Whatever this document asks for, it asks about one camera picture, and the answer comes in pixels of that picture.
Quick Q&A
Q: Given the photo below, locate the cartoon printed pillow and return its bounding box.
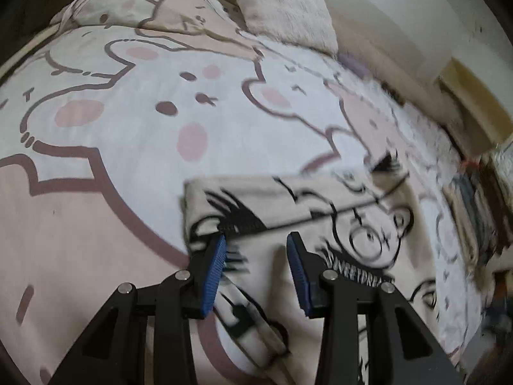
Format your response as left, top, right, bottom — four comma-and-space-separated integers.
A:
52, 0, 261, 62

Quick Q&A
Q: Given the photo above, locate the cluttered wooden bedside shelf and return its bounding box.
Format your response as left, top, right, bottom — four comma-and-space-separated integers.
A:
439, 58, 513, 329

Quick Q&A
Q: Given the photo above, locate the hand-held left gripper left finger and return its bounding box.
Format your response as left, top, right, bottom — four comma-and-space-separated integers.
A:
48, 234, 227, 385

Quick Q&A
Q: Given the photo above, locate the purple cloth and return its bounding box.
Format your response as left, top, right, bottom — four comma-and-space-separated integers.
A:
339, 52, 372, 79

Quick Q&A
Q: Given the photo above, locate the pink white cartoon printed blanket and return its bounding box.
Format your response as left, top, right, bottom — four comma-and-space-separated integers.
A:
0, 24, 485, 385

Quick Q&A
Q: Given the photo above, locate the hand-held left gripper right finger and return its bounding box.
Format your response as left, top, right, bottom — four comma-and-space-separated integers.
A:
286, 231, 458, 385

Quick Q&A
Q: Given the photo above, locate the fluffy white pillow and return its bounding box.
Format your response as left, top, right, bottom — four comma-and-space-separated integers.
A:
226, 0, 340, 57

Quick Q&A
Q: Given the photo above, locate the cream black printed garment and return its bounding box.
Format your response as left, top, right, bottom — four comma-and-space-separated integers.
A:
182, 149, 442, 385

